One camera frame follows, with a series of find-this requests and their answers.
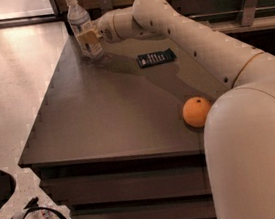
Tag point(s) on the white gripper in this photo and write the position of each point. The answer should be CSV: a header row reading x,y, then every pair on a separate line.
x,y
106,28

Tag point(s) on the clear plastic water bottle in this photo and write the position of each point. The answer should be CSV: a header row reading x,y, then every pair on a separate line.
x,y
80,21

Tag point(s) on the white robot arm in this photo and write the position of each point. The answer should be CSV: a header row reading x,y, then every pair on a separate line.
x,y
239,134

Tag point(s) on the grey drawer cabinet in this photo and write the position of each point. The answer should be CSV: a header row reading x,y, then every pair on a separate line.
x,y
110,142

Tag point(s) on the orange fruit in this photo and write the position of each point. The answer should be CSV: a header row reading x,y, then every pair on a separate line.
x,y
195,111

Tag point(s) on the left metal shelf bracket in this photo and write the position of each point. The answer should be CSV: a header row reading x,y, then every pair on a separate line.
x,y
105,5

